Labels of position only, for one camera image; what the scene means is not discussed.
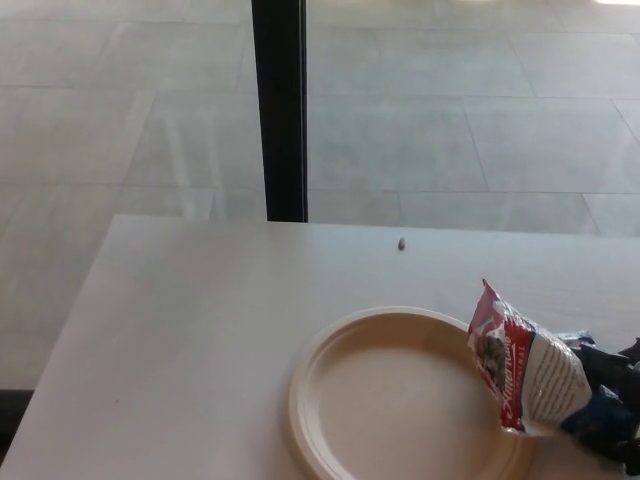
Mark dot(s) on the red white sunflower seed bag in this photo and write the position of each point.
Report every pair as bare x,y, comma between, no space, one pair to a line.
530,380

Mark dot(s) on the lone sunflower seed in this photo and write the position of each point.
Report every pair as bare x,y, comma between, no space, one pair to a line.
402,243

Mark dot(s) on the black window frame post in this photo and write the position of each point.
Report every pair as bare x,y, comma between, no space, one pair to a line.
281,110

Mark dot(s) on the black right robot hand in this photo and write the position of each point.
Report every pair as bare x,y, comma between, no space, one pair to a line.
622,385

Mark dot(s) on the cream round disposable plate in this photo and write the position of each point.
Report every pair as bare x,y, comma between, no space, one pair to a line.
390,400

